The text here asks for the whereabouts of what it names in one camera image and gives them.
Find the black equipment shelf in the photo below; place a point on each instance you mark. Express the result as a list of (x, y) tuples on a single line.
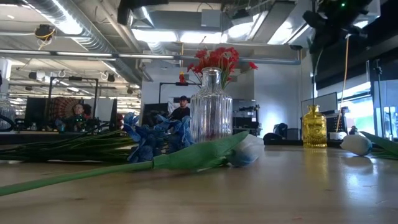
[(245, 116)]

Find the grey computer monitor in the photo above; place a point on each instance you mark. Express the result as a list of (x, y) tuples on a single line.
[(323, 104)]

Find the low black rig frame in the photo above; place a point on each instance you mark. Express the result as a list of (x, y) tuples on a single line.
[(174, 83)]

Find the clear ribbed glass vase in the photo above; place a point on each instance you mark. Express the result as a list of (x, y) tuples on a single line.
[(211, 109)]

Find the silver ribbed ceiling duct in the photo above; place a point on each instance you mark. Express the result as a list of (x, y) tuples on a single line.
[(93, 37)]

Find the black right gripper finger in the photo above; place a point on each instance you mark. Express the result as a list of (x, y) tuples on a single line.
[(321, 40), (315, 20)]

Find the small clear glass bottle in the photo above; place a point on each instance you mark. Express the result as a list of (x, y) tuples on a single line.
[(6, 112)]

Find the silver horizontal ceiling pipe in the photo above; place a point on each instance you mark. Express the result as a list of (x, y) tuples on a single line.
[(149, 56)]

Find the dark computer monitor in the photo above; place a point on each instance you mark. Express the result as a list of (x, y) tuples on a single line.
[(35, 112)]

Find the seated person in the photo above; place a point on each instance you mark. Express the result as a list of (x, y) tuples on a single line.
[(78, 110)]

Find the blue artificial flower bunch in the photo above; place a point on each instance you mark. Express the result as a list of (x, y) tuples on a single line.
[(146, 143)]

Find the white upright panel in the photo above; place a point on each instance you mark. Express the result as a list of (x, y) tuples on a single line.
[(104, 110)]

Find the grey ceiling box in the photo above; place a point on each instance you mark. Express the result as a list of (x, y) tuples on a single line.
[(211, 18)]

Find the black curved frame clip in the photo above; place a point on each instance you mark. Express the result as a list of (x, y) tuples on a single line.
[(271, 139)]

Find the bright ceiling light panel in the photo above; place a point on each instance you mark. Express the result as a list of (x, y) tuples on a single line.
[(155, 35)]

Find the white artificial tulip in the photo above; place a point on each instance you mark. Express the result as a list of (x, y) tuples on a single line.
[(199, 154), (356, 144)]

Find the black tripod stand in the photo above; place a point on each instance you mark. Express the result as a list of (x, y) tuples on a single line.
[(377, 69)]

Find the yellow glass vase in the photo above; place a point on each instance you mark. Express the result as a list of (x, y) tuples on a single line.
[(314, 127)]

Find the red artificial flower bunch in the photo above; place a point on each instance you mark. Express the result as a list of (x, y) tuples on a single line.
[(252, 65), (202, 54), (222, 56)]

